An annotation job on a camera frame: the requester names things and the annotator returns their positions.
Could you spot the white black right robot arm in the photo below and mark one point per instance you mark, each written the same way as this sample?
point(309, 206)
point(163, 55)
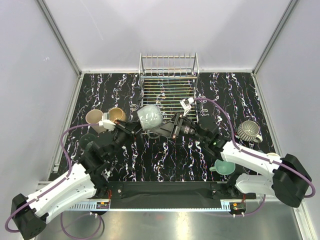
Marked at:
point(282, 177)

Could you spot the silver wire dish rack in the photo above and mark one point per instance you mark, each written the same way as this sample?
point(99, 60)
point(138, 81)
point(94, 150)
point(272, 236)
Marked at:
point(165, 80)

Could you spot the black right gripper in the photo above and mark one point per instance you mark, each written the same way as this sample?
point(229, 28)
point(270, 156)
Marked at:
point(170, 129)

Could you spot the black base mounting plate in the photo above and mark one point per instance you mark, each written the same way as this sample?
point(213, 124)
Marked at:
point(205, 189)

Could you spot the mint green mug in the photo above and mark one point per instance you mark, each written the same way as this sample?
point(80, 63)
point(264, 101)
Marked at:
point(223, 167)

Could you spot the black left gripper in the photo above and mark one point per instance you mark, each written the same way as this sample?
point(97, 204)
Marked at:
point(130, 128)

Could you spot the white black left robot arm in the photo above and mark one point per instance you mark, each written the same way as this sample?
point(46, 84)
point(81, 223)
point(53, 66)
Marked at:
point(82, 180)

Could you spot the beige tall tumbler cup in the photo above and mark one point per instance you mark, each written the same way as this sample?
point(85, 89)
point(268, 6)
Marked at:
point(93, 117)

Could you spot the tan round ceramic mug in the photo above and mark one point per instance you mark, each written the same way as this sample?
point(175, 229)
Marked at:
point(116, 114)

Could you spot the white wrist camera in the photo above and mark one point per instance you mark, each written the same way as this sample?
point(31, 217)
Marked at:
point(186, 104)
point(105, 124)

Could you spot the aluminium slotted rail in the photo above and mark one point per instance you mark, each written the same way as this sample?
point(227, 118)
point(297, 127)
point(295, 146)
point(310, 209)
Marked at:
point(118, 205)

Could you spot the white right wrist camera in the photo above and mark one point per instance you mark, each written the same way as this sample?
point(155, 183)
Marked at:
point(186, 104)

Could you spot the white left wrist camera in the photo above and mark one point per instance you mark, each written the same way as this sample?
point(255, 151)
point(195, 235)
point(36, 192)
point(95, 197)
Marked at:
point(105, 124)

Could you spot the dark green glass cup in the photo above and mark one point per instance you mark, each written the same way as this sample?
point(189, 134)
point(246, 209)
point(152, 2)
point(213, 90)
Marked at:
point(85, 140)

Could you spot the grey speckled ceramic mug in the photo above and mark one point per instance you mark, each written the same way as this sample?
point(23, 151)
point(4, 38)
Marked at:
point(150, 117)

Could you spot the lower right horseshoe hook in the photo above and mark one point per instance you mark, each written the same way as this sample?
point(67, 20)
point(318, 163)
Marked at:
point(204, 112)

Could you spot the grey ribbed ceramic mug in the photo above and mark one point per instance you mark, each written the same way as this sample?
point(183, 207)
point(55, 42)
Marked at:
point(249, 131)

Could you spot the cream paper cup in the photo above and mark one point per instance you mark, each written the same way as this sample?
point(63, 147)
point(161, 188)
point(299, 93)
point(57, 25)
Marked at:
point(272, 155)

